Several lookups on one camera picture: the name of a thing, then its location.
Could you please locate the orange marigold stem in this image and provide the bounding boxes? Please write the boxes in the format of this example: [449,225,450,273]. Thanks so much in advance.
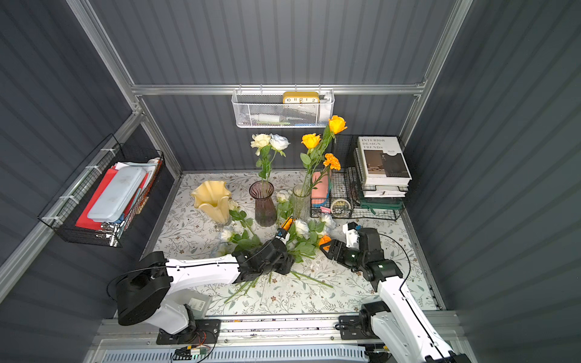
[311,153,341,195]

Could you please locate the cream white rose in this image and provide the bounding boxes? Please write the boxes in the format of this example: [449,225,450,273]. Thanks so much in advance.
[251,134,272,182]

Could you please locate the yellow orange rose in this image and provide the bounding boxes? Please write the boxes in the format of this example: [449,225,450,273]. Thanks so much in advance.
[314,115,347,172]

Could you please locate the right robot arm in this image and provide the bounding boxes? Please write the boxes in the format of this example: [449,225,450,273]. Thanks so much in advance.
[319,222,470,362]

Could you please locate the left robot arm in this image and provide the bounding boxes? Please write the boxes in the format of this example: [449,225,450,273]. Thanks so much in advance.
[114,237,295,335]

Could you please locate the pile of flowers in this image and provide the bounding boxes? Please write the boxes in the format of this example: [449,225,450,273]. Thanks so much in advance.
[216,191,334,304]

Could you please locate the purple ribbed glass vase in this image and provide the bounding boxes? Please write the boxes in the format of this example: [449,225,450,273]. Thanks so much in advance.
[249,181,277,227]

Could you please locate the tape roll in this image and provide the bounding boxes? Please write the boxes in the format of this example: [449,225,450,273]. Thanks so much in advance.
[330,198,352,218]

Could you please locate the floral table mat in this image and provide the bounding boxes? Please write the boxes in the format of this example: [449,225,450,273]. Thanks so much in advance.
[146,172,437,316]

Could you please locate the yellow wavy vase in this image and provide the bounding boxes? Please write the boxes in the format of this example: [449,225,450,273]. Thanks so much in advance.
[191,181,231,225]

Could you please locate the clear glass vase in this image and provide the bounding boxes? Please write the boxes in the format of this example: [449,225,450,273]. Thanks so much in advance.
[290,185,311,222]

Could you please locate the pink folder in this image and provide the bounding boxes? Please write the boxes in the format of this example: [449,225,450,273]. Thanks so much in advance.
[311,174,330,207]

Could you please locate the interior design trends book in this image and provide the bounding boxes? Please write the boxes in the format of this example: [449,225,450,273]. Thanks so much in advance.
[357,136,412,187]

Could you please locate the white plastic case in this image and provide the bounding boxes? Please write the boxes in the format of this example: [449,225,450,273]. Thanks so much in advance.
[87,166,146,222]

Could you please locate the yellow clock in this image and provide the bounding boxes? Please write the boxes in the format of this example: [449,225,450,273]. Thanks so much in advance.
[283,91,320,104]

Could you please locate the red folder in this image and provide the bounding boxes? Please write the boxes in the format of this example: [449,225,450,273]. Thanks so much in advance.
[75,166,148,231]

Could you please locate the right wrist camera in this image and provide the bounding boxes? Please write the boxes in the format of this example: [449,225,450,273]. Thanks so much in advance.
[342,222,360,250]

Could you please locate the black wire desk organizer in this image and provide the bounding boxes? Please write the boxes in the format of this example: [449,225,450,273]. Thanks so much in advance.
[311,136,405,222]

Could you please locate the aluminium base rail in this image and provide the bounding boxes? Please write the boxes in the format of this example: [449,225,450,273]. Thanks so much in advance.
[85,312,473,363]

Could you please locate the white wire wall basket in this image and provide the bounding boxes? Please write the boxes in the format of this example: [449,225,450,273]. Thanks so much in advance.
[231,88,335,128]

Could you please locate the black wire side basket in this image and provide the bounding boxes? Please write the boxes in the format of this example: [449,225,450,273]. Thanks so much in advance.
[39,137,164,247]

